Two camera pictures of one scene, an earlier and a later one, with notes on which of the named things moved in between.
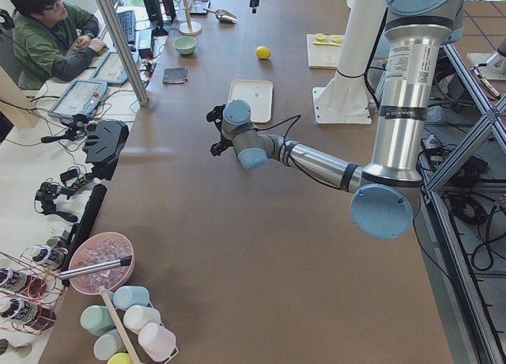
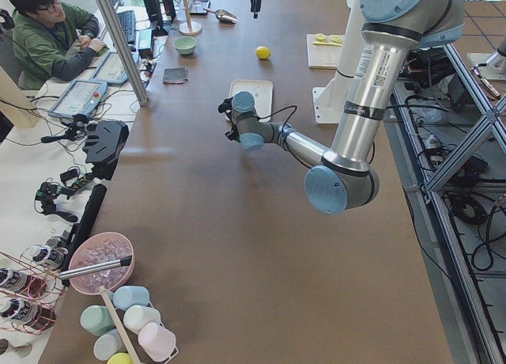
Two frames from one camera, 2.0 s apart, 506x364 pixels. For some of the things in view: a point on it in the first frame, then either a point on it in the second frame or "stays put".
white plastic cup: (136, 316) stays put
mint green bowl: (185, 45) stays put
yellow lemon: (262, 52) stays put
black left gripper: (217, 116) -> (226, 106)
